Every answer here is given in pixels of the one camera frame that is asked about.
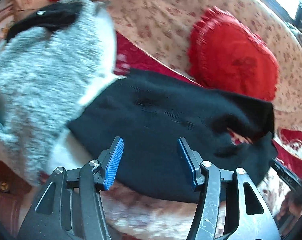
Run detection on black pants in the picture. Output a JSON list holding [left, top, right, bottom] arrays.
[[68, 69, 277, 203]]

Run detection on red and white plush blanket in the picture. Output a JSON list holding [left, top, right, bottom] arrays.
[[47, 33, 302, 239]]

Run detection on grey fleece garment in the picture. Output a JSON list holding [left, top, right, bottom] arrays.
[[0, 0, 116, 185]]

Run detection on red heart-shaped pillow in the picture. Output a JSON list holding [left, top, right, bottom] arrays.
[[188, 7, 279, 101]]

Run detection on black garment on fleece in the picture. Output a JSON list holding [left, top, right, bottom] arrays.
[[6, 2, 83, 42]]

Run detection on floral beige bedsheet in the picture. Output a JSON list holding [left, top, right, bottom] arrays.
[[108, 0, 302, 131]]

